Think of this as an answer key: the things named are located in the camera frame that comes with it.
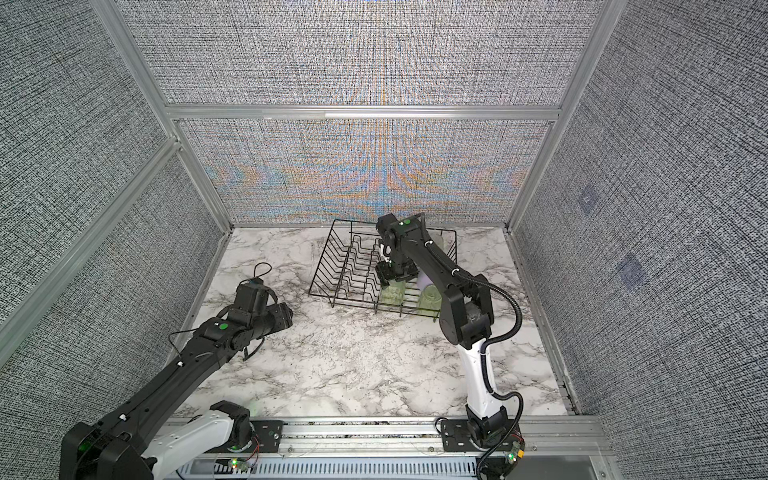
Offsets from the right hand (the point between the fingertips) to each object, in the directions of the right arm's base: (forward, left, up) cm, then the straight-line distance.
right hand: (395, 280), depth 92 cm
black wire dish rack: (+5, +16, -4) cm, 17 cm away
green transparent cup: (-7, -10, -1) cm, 12 cm away
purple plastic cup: (+1, -9, -1) cm, 9 cm away
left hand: (-12, +31, +1) cm, 33 cm away
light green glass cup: (-4, +1, -1) cm, 4 cm away
